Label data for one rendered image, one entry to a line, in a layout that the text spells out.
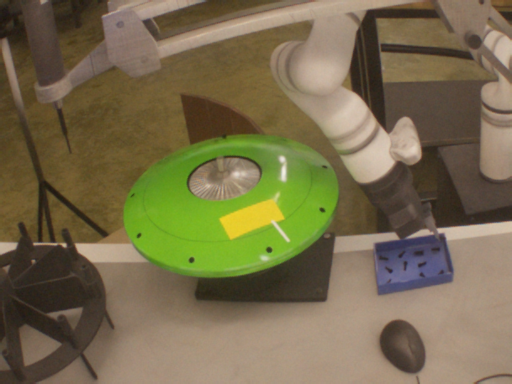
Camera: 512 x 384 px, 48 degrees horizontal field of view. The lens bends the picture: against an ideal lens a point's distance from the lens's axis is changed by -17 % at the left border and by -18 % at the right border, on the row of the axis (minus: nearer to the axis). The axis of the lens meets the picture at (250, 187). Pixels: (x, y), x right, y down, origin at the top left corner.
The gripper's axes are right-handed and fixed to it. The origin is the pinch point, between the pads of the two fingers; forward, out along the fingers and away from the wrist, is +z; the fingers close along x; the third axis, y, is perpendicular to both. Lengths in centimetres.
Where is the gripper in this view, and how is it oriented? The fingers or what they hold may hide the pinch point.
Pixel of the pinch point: (439, 239)
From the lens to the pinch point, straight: 100.7
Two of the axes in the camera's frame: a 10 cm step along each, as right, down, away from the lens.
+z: 5.8, 6.8, 4.4
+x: -1.0, 6.0, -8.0
